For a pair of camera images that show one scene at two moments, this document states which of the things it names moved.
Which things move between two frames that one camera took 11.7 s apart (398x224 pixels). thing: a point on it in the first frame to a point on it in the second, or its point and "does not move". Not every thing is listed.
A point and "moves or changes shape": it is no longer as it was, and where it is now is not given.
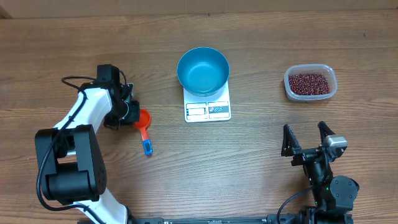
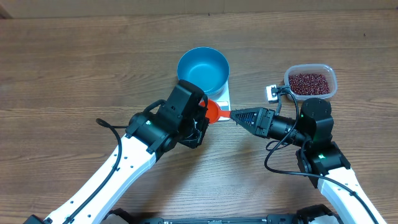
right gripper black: x=291 y=147 to x=262 y=126
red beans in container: x=305 y=84 does not move
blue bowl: x=203 y=71 does not move
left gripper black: x=135 y=106 to x=196 y=141
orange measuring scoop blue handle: x=145 y=119 moves or changes shape
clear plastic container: x=306 y=82 does not move
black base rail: x=288 y=219 does not move
